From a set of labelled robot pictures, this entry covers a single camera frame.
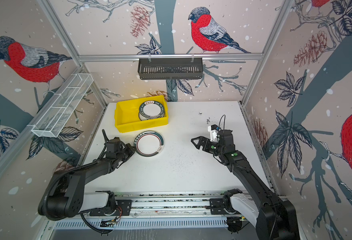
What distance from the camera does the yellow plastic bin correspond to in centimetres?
102

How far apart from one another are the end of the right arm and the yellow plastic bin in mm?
384

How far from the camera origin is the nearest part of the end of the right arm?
63 cm
